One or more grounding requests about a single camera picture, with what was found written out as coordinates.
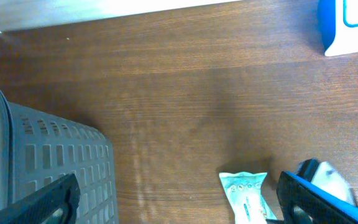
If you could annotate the teal tissue packet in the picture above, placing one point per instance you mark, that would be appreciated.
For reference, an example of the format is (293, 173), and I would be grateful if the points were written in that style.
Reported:
(243, 191)

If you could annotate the grey plastic basket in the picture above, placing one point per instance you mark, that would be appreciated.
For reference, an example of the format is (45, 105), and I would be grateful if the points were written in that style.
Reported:
(37, 148)

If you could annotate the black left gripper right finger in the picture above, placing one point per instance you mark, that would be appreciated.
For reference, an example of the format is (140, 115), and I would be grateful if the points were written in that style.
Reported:
(303, 202)

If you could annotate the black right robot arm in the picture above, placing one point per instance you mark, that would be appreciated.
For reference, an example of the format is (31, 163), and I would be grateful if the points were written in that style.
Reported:
(327, 178)

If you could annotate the white barcode scanner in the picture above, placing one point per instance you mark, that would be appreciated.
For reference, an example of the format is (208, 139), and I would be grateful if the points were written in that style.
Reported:
(338, 24)

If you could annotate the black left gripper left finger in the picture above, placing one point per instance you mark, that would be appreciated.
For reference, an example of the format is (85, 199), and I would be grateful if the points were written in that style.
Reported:
(55, 203)

